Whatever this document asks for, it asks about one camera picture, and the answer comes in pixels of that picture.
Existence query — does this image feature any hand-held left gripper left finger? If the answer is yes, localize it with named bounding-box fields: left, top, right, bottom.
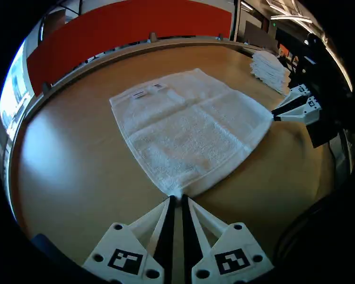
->
left=82, top=195, right=177, bottom=284

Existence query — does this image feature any black cable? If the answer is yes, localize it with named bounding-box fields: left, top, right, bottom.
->
left=274, top=189, right=344, bottom=261

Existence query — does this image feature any white towel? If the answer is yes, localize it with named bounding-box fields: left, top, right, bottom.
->
left=108, top=68, right=274, bottom=198

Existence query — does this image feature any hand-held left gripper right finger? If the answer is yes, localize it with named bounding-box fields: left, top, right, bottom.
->
left=181, top=195, right=275, bottom=284

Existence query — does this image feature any red desk screen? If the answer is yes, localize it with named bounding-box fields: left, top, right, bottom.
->
left=26, top=0, right=233, bottom=97

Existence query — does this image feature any stack of white towels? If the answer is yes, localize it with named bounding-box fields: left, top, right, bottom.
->
left=249, top=50, right=292, bottom=97

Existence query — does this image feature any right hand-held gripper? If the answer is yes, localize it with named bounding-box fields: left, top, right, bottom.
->
left=271, top=32, right=355, bottom=149

